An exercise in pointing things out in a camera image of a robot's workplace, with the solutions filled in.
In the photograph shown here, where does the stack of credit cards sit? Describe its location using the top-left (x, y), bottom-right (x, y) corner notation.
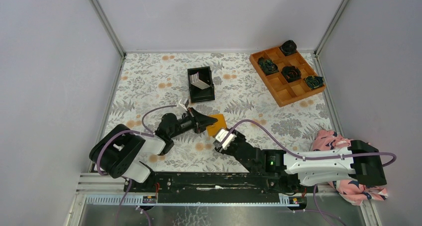
top-left (190, 72), bottom-right (211, 90)

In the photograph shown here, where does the rolled dark tie centre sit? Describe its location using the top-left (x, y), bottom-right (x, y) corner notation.
top-left (281, 66), bottom-right (302, 83)

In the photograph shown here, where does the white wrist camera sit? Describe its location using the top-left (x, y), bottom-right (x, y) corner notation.
top-left (177, 98), bottom-right (189, 112)
top-left (213, 128), bottom-right (236, 151)

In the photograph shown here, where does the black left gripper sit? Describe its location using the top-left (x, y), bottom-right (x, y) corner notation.
top-left (169, 107), bottom-right (217, 139)

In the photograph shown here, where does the yellow leather card holder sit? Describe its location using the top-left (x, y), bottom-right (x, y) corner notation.
top-left (206, 113), bottom-right (227, 137)

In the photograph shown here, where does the black plastic card box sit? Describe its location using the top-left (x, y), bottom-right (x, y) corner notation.
top-left (187, 66), bottom-right (215, 103)

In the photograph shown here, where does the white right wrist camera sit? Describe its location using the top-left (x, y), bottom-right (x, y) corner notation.
top-left (213, 128), bottom-right (236, 151)

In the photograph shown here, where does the rolled dark tie top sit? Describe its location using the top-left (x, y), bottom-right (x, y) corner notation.
top-left (279, 40), bottom-right (297, 56)

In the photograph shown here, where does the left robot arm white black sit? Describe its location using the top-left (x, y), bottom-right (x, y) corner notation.
top-left (89, 108), bottom-right (218, 192)

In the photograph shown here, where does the rolled green tie left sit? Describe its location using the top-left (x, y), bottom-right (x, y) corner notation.
top-left (257, 57), bottom-right (279, 76)

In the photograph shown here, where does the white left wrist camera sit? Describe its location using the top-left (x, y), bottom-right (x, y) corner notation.
top-left (177, 98), bottom-right (189, 112)

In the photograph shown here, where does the rolled dark tie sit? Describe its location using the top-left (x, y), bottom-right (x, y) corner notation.
top-left (281, 66), bottom-right (302, 83)
top-left (279, 40), bottom-right (297, 56)

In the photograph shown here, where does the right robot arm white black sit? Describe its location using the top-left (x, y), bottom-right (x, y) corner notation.
top-left (214, 129), bottom-right (387, 192)

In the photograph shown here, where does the rolled green tie right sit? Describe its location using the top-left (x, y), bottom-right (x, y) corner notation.
top-left (304, 76), bottom-right (324, 90)

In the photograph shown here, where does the floral patterned table mat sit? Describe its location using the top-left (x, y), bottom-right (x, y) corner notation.
top-left (98, 52), bottom-right (337, 173)

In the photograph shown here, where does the orange wooden compartment tray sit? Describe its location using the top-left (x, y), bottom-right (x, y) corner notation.
top-left (250, 44), bottom-right (326, 107)

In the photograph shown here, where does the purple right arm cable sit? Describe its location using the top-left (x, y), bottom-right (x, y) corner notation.
top-left (220, 119), bottom-right (397, 167)

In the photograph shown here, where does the rolled green tie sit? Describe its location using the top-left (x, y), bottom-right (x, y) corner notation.
top-left (257, 57), bottom-right (279, 76)
top-left (304, 76), bottom-right (324, 90)

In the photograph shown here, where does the pink patterned cloth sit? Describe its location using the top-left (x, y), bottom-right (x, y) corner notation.
top-left (311, 129), bottom-right (388, 206)

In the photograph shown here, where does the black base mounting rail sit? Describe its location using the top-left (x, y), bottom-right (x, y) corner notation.
top-left (124, 172), bottom-right (313, 204)

